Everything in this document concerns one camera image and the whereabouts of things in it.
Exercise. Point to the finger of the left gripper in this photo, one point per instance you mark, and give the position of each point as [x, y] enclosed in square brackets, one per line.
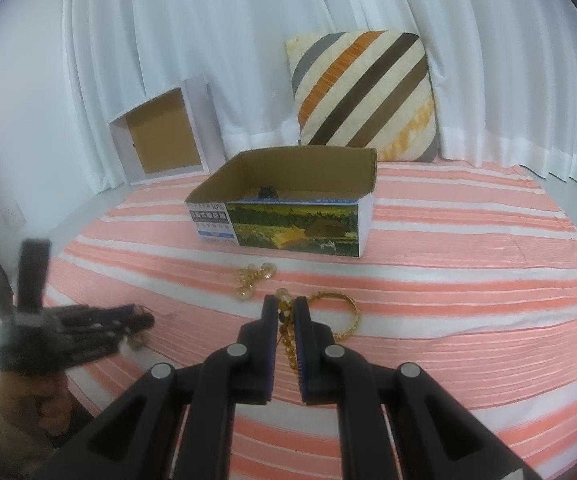
[84, 332]
[33, 269]

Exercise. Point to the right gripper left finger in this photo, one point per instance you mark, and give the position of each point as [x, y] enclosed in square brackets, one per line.
[176, 424]

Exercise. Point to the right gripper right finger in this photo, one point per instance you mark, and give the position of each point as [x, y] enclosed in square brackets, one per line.
[395, 423]

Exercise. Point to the gold bangle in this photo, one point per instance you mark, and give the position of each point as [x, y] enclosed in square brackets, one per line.
[338, 310]

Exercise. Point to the dark red knot tassel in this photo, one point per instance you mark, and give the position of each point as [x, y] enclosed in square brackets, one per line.
[267, 193]

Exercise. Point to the left hand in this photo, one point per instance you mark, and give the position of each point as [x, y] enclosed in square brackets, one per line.
[36, 404]

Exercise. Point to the striped bed sheet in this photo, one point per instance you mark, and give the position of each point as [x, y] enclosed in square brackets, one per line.
[469, 272]

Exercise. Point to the white box lid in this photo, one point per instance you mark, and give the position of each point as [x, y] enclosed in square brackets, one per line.
[172, 134]

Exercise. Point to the printed cardboard box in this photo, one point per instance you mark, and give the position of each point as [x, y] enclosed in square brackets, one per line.
[325, 204]

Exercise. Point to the striped throw pillow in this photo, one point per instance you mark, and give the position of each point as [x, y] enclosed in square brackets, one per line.
[365, 89]

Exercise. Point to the white curtain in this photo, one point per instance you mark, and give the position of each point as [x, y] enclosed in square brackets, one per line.
[474, 80]

